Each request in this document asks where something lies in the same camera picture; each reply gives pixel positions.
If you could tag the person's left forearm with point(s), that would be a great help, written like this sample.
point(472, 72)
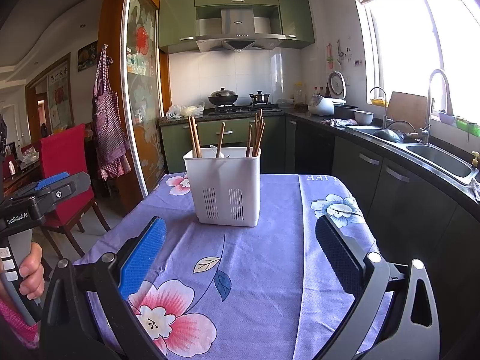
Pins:
point(15, 326)

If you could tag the steel range hood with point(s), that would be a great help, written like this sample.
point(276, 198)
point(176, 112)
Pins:
point(240, 30)

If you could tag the yellow basket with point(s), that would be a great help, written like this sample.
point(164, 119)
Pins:
point(379, 102)

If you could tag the green drawer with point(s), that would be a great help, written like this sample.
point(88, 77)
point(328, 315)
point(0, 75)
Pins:
point(234, 129)

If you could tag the green wall cabinet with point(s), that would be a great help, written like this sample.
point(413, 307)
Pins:
point(176, 18)

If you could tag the small steel faucet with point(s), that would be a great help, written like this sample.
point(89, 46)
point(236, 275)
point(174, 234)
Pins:
point(385, 114)

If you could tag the white plastic bag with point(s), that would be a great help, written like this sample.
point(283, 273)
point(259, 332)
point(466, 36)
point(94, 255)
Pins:
point(193, 109)

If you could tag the printed plastic bag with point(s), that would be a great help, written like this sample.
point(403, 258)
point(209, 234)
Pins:
point(174, 112)

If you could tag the glass sliding door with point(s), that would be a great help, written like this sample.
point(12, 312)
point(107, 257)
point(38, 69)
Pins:
point(144, 101)

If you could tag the small yellow tap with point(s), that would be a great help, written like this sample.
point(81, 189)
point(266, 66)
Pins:
point(475, 158)

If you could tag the dark base cabinet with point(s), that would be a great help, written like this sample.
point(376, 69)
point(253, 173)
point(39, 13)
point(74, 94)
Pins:
point(356, 183)

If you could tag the black wok with lid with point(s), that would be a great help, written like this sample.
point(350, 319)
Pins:
point(223, 98)

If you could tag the red chair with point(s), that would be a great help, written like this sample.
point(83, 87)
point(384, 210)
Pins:
point(63, 165)

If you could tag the person's left hand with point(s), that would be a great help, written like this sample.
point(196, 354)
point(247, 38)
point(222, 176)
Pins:
point(32, 273)

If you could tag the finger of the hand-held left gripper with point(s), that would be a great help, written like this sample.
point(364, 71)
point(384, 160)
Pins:
point(52, 180)
point(71, 187)

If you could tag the green plastic tray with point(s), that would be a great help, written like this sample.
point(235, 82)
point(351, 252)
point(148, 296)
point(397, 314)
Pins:
point(467, 125)

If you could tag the clear plastic jar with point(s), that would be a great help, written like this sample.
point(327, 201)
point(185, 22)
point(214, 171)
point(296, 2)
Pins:
point(299, 93)

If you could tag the purple floral tablecloth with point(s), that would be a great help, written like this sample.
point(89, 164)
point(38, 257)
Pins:
point(262, 270)

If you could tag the black pan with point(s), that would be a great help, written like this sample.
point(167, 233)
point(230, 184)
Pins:
point(390, 134)

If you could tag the white plastic spoon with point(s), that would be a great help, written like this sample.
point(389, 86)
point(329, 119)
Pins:
point(216, 153)

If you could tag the pile of wooden chopsticks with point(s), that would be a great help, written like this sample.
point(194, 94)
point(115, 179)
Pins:
point(194, 137)

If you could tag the grey dish rag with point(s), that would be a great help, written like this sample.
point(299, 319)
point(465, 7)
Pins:
point(475, 189)

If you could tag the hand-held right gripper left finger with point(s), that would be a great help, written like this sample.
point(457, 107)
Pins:
point(144, 255)

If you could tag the gas stove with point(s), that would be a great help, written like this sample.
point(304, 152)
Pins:
point(243, 109)

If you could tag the black inner pot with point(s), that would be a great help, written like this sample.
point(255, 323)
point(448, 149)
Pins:
point(345, 113)

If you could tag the tall steel faucet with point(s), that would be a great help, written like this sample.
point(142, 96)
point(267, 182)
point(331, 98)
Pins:
point(427, 120)

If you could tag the window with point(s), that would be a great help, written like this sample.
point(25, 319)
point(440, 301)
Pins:
point(412, 37)

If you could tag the small black pot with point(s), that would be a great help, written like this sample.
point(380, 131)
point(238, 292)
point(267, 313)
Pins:
point(260, 98)

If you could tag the checkered apron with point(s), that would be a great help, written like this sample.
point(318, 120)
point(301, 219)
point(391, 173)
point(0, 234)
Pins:
point(108, 120)

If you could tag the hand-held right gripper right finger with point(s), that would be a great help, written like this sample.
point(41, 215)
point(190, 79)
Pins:
point(339, 258)

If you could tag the white bowl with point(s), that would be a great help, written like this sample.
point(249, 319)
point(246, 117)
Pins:
point(363, 118)

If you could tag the wall hanging decoration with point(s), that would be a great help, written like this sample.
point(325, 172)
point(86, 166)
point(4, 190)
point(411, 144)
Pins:
point(329, 54)

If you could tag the white rice cooker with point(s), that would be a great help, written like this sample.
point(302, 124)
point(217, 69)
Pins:
point(320, 105)

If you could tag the dark wall picture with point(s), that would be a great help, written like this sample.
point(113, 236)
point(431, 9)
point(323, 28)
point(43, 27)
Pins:
point(88, 57)

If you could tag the framed calligraphy poster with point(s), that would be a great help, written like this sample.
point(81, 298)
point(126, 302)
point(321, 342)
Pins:
point(59, 97)

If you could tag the steel sink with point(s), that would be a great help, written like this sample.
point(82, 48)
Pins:
point(438, 161)

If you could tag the crumpled kitchen cloth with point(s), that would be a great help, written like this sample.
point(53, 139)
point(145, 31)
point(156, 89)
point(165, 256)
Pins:
point(339, 122)

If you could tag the white plastic utensil holder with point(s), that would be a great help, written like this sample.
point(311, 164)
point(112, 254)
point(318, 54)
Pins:
point(225, 180)

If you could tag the small blue bowl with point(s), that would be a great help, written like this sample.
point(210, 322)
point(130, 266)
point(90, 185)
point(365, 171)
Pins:
point(447, 118)

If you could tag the green base cabinet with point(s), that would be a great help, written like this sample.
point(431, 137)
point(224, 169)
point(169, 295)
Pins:
point(174, 146)

